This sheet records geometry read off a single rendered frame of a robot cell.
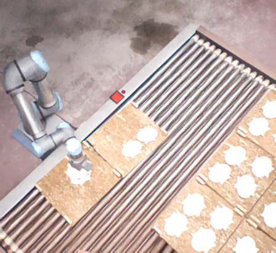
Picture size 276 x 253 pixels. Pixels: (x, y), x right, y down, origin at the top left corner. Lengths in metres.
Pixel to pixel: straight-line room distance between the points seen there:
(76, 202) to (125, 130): 0.55
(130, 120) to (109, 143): 0.22
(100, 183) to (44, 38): 2.25
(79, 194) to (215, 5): 2.89
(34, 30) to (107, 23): 0.81
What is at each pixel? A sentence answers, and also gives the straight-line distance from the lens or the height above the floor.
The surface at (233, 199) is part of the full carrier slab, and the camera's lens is 2.18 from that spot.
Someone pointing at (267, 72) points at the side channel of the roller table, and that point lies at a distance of 2.62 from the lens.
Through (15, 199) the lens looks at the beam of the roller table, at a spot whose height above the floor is 0.91.
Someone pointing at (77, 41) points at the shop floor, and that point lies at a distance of 3.87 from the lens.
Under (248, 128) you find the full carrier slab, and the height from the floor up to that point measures 0.94.
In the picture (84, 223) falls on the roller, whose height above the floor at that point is 0.92.
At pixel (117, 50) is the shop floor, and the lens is 3.77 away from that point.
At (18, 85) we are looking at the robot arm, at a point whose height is 1.55.
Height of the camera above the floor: 2.96
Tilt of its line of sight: 64 degrees down
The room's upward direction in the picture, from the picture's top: 4 degrees counter-clockwise
